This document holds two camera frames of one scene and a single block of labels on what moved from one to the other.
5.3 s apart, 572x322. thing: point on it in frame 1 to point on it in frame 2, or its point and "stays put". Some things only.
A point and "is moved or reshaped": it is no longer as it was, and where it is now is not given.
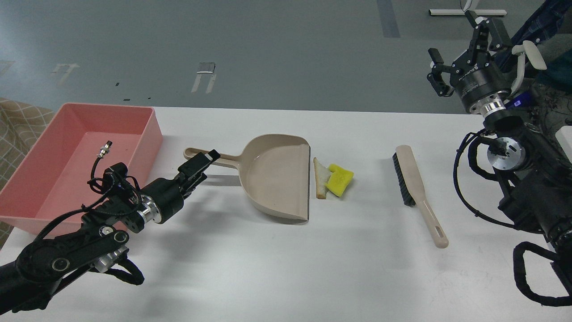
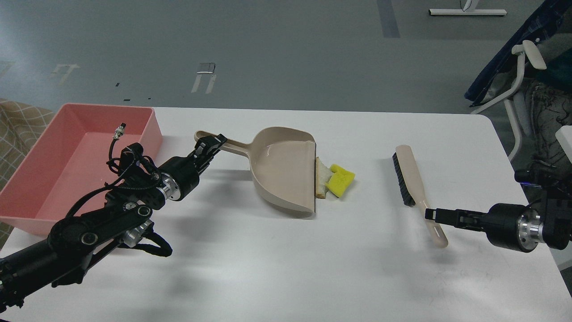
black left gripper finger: (193, 165) to (205, 146)
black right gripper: (475, 73) to (514, 226)
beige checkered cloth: (23, 122) stays put
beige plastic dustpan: (275, 171) is moved or reshaped
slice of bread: (321, 174) stays put
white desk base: (468, 5) stays put
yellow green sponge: (339, 180) stays put
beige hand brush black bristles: (410, 185) stays put
